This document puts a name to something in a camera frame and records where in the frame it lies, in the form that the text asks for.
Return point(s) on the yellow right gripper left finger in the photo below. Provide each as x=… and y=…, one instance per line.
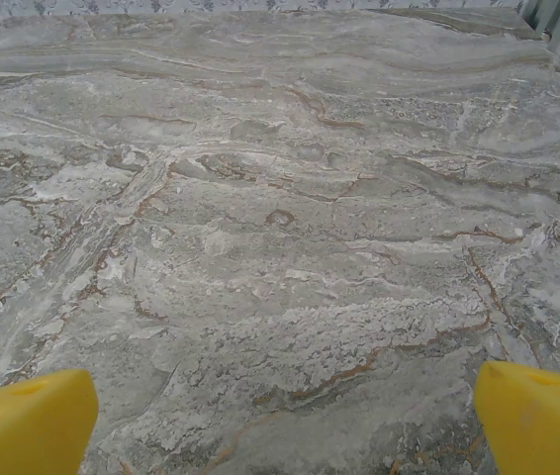
x=27, y=425

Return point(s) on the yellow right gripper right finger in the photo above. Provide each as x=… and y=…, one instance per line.
x=542, y=425

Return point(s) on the aluminium frame post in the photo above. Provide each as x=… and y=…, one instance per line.
x=552, y=20

